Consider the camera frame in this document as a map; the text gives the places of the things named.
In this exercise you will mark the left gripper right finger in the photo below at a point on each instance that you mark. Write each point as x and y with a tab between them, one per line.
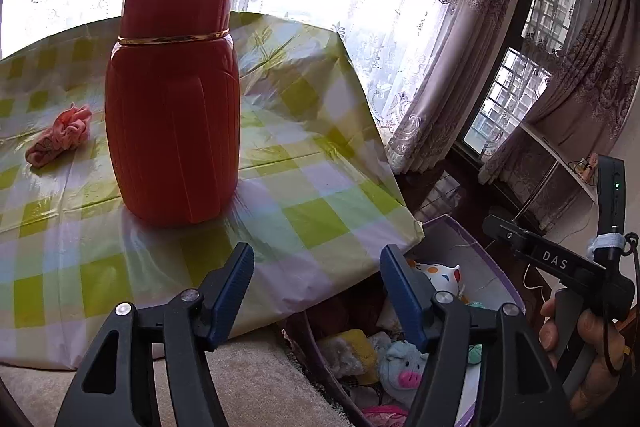
517	384

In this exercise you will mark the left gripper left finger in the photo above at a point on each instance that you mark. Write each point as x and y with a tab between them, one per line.
114	385

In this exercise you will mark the grey plush pig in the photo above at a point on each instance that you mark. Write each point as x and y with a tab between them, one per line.
400	370

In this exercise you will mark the pink beaded pouch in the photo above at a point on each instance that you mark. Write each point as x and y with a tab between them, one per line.
385	416

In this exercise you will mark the teal green towel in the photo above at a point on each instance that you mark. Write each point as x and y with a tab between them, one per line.
475	351

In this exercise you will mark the yellow white sponge block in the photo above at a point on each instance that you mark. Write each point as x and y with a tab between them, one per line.
350	354

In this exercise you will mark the person right hand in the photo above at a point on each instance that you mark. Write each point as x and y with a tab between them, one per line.
606	348

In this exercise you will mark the white table with metal stand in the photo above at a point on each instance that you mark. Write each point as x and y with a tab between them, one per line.
559	161

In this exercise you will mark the pink patterned curtain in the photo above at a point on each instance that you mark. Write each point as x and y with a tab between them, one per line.
590	49

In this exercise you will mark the purple white storage box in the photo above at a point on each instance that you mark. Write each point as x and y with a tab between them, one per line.
451	259

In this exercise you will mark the green checkered plastic tablecloth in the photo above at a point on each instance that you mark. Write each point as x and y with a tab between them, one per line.
315	199

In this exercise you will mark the pink coral scrunchie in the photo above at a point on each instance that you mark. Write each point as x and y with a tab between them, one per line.
69	130

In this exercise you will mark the red thermos jug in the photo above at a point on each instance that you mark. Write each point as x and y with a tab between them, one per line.
172	110

